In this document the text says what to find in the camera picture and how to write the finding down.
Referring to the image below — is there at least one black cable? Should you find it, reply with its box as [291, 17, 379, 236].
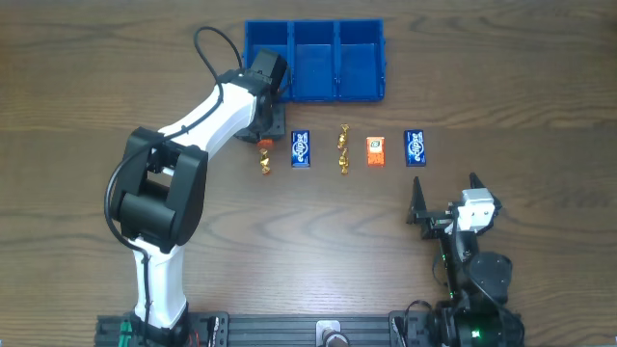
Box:
[103, 25, 245, 256]
[431, 240, 449, 295]

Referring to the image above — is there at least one blue tray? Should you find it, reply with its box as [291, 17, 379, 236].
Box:
[242, 17, 388, 104]

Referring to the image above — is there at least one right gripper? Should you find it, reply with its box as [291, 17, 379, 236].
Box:
[406, 172, 503, 241]

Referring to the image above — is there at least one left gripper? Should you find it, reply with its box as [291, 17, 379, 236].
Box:
[234, 102, 289, 143]

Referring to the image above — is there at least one mounting rail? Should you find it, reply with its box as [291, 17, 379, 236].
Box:
[94, 310, 524, 347]

